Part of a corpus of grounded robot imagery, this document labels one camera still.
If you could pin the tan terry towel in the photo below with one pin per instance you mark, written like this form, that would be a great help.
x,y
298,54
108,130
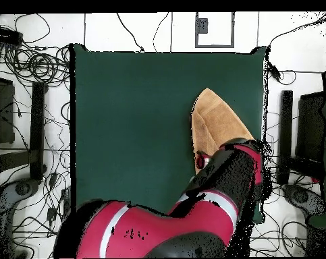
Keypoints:
x,y
219,121

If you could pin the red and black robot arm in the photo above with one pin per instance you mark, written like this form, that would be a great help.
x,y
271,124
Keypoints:
x,y
165,229

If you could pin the dark green table cloth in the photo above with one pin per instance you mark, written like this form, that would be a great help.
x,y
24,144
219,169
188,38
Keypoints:
x,y
138,121

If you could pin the grey office chair base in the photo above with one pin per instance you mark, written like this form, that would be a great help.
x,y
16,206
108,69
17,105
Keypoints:
x,y
6,197
300,197

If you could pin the black power adapter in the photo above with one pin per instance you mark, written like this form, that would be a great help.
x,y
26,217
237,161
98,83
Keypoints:
x,y
51,213
274,72
52,180

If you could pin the black box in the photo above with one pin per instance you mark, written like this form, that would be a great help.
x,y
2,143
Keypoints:
x,y
311,126
3,113

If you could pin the black power strip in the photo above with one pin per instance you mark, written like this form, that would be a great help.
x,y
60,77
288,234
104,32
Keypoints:
x,y
3,35

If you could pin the black stand frame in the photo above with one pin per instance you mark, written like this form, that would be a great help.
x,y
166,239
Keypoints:
x,y
286,121
37,129

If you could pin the grey floor hatch frame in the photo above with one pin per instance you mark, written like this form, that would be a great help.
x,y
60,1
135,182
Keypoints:
x,y
202,25

